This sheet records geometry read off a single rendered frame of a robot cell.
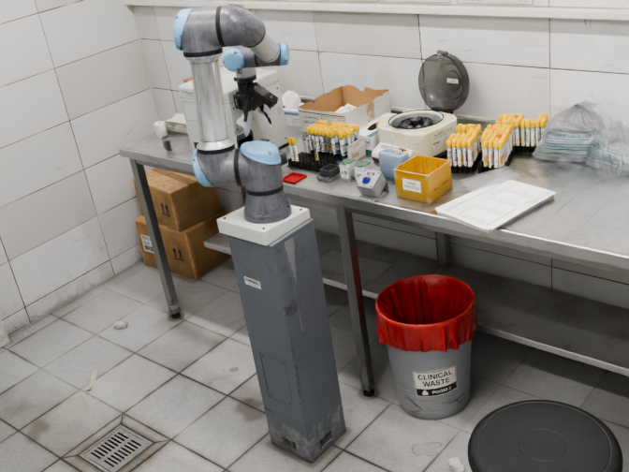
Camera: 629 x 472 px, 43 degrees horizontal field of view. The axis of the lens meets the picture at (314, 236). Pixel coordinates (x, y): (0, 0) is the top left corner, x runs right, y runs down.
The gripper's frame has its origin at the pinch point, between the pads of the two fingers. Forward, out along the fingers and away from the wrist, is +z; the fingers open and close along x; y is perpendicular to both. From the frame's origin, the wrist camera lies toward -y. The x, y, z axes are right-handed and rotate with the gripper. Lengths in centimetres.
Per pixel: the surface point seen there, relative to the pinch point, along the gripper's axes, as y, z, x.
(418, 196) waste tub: -70, 13, 3
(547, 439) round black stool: -140, 37, 59
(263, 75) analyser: 9.5, -14.9, -15.5
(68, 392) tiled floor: 73, 102, 69
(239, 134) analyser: 8.8, 1.8, 2.7
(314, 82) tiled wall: 24, 3, -59
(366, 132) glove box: -26.4, 8.0, -28.1
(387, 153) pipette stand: -51, 5, -8
